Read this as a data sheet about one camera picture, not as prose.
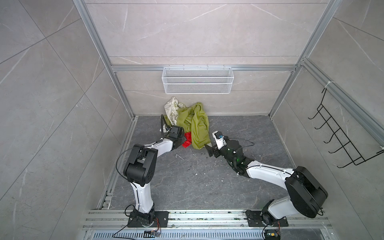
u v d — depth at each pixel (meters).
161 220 0.73
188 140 0.98
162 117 0.84
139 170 0.51
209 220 0.75
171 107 1.07
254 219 0.73
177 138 0.81
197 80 1.01
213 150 0.75
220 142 0.73
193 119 0.99
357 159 0.58
